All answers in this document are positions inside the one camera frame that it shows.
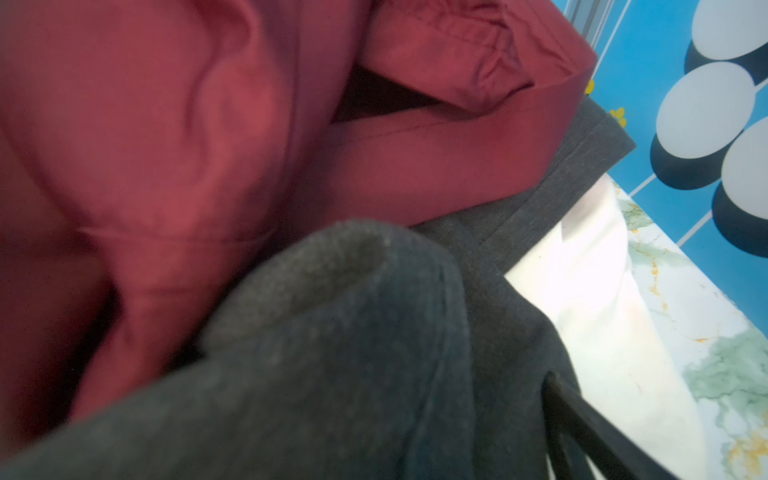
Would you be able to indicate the maroon cloth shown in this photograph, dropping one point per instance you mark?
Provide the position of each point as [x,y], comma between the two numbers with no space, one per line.
[151,150]

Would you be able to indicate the white cartoon print cloth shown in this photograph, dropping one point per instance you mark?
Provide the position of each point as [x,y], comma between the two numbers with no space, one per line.
[580,276]

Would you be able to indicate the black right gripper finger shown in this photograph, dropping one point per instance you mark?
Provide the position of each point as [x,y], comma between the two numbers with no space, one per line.
[579,438]

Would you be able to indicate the dark grey cloth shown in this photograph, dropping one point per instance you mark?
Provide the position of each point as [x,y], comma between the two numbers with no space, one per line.
[363,352]

